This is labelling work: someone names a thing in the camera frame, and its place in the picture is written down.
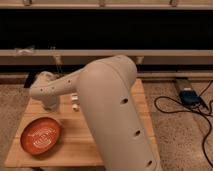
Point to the orange patterned bowl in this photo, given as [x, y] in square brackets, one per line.
[40, 135]

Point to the white plastic bottle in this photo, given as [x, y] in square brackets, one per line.
[75, 102]

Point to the blue power adapter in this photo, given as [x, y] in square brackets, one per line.
[186, 93]

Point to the wooden table board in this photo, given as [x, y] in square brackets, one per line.
[75, 147]

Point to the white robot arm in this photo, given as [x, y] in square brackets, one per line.
[104, 91]

